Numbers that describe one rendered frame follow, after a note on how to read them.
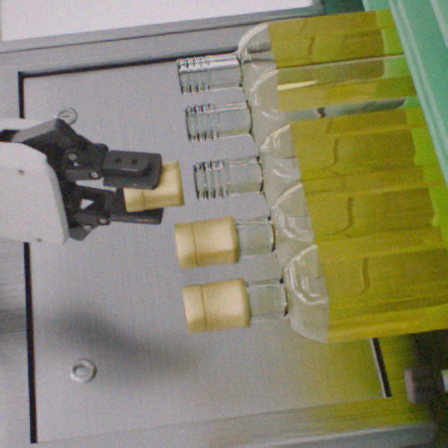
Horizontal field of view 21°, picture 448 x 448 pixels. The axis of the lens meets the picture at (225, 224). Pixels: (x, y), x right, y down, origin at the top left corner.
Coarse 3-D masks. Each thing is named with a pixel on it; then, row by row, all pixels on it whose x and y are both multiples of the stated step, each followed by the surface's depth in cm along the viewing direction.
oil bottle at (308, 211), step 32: (288, 192) 90; (320, 192) 89; (352, 192) 89; (384, 192) 89; (416, 192) 89; (288, 224) 88; (320, 224) 87; (352, 224) 87; (384, 224) 87; (416, 224) 87; (288, 256) 89
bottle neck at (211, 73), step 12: (180, 60) 100; (192, 60) 100; (204, 60) 100; (216, 60) 100; (228, 60) 100; (180, 72) 100; (192, 72) 100; (204, 72) 100; (216, 72) 100; (228, 72) 100; (180, 84) 100; (192, 84) 100; (204, 84) 100; (216, 84) 100; (228, 84) 100
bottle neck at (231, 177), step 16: (224, 160) 93; (240, 160) 93; (256, 160) 93; (208, 176) 92; (224, 176) 92; (240, 176) 92; (256, 176) 92; (208, 192) 93; (224, 192) 93; (240, 192) 93; (256, 192) 93
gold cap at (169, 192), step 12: (168, 168) 92; (168, 180) 92; (180, 180) 92; (132, 192) 92; (144, 192) 92; (156, 192) 92; (168, 192) 92; (180, 192) 92; (132, 204) 92; (144, 204) 93; (156, 204) 93; (168, 204) 93; (180, 204) 93
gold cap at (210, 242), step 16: (176, 224) 90; (192, 224) 90; (208, 224) 89; (224, 224) 89; (176, 240) 89; (192, 240) 89; (208, 240) 89; (224, 240) 89; (192, 256) 89; (208, 256) 89; (224, 256) 89
